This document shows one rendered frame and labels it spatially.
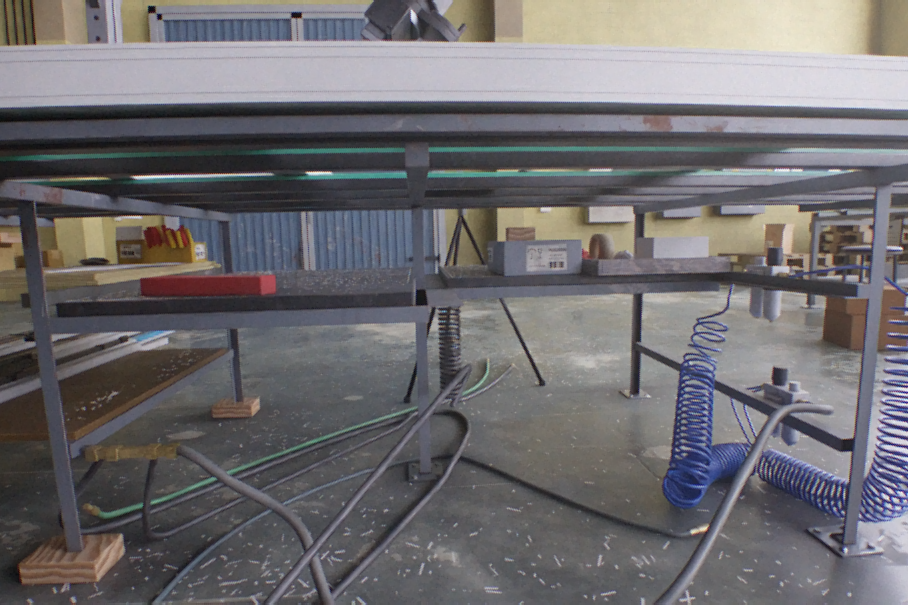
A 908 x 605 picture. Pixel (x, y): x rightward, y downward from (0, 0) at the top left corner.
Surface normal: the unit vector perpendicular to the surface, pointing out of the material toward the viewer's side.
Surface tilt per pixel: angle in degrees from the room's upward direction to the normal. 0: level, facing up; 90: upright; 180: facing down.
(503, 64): 90
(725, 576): 0
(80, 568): 90
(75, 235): 90
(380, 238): 90
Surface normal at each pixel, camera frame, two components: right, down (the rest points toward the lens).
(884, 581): -0.02, -0.99
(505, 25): 0.07, 0.13
